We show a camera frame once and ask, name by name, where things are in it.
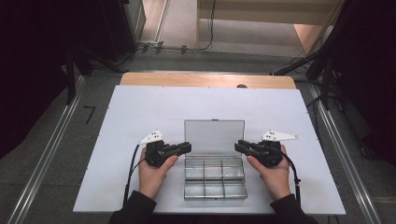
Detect black metal stand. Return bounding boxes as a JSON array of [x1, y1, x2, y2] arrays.
[[64, 46, 94, 105], [270, 46, 335, 110]]

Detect person's right hand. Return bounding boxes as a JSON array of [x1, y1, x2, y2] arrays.
[[246, 145, 292, 202]]

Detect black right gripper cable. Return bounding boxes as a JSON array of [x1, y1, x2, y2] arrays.
[[279, 151, 303, 208]]

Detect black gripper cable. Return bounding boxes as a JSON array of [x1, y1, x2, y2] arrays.
[[122, 143, 148, 207], [279, 151, 303, 208]]

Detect hanging black cable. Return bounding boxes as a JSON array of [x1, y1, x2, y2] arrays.
[[197, 0, 218, 52]]

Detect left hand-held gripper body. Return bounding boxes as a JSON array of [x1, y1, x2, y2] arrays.
[[138, 130, 172, 168]]

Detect wooden table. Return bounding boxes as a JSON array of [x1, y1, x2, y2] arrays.
[[120, 72, 297, 91]]

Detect person's left hand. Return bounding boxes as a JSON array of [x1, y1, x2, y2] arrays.
[[137, 148, 179, 201]]

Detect white table cover board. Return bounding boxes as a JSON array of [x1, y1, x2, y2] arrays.
[[73, 85, 347, 216]]

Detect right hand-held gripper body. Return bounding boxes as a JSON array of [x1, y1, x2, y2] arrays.
[[255, 130, 299, 168]]

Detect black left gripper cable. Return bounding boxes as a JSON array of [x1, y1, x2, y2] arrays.
[[122, 143, 148, 207]]

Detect clear grey plastic compartment box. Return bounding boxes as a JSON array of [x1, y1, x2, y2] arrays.
[[183, 119, 248, 201]]

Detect grey cabinet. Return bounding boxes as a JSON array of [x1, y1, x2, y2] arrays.
[[124, 0, 148, 48]]

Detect black floor cable bundle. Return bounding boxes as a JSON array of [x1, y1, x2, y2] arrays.
[[118, 40, 200, 64]]

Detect black curtain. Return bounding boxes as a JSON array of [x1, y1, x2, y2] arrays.
[[323, 0, 396, 167], [0, 0, 138, 160]]

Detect aluminium floor rail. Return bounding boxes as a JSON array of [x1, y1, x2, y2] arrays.
[[7, 75, 86, 224], [308, 83, 375, 224]]

